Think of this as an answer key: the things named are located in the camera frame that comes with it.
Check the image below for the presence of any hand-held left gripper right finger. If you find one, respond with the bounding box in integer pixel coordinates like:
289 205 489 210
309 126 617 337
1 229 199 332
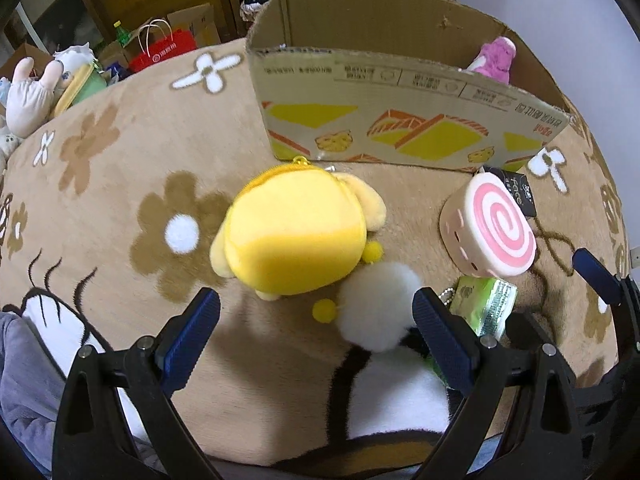
411 286 583 480

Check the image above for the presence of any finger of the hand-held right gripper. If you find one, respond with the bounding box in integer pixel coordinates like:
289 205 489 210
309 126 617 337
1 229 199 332
571 247 640 361

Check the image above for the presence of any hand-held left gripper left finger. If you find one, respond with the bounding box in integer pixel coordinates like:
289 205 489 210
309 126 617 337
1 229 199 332
51 287 222 480

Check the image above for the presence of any green tissue pack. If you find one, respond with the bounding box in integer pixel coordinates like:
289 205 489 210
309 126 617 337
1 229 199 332
425 276 518 391

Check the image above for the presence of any white fluffy plush ball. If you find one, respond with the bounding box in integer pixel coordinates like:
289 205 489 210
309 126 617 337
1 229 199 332
312 242 426 353

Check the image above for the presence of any pink swirl roll squishy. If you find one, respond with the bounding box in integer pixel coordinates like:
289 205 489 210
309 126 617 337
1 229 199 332
440 171 538 278

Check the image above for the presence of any black tissue pack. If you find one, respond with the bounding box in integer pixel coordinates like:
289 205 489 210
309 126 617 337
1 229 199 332
482 165 538 218

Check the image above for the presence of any yellow plush coin purse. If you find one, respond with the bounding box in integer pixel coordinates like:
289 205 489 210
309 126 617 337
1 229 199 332
210 156 387 302

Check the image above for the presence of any printed cardboard box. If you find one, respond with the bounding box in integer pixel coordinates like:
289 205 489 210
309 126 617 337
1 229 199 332
245 0 571 175

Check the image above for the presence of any pink plush toy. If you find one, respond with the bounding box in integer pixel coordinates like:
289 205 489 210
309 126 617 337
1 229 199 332
467 36 518 86

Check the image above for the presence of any person's grey fleece clothing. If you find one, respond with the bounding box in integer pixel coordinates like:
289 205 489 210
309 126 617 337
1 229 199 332
0 310 161 480

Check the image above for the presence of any brown flower printed blanket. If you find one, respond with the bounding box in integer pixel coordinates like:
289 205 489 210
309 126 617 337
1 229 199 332
0 35 633 466

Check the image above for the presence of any green lunch box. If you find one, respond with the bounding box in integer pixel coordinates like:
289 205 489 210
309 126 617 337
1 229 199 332
52 60 108 116

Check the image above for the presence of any red paper bag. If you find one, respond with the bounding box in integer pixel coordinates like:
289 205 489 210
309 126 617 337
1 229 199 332
128 19 198 73

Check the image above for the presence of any white bunny plush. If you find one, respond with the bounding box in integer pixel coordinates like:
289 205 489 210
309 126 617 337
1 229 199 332
5 45 98 138

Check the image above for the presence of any open cardboard box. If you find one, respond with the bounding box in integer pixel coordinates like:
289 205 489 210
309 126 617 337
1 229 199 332
167 4 223 46

